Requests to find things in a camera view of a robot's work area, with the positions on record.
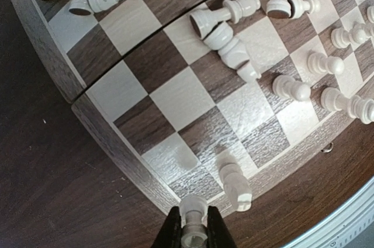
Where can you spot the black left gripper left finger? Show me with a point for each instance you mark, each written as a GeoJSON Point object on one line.
{"type": "Point", "coordinates": [170, 233]}

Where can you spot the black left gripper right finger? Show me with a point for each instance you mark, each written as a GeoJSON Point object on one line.
{"type": "Point", "coordinates": [218, 235]}

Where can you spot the white knight chess piece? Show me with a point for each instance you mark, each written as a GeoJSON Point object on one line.
{"type": "Point", "coordinates": [236, 187]}

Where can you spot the wooden chess board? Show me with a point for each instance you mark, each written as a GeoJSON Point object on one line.
{"type": "Point", "coordinates": [170, 126]}

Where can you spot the white king chess piece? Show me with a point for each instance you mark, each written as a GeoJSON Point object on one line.
{"type": "Point", "coordinates": [334, 100]}

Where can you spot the white pawn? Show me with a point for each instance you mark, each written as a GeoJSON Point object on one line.
{"type": "Point", "coordinates": [320, 64]}
{"type": "Point", "coordinates": [342, 38]}
{"type": "Point", "coordinates": [370, 14]}

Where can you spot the pile of white chess pieces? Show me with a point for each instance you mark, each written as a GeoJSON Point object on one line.
{"type": "Point", "coordinates": [97, 42]}

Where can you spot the aluminium front rail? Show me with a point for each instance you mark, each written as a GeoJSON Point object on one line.
{"type": "Point", "coordinates": [343, 225]}

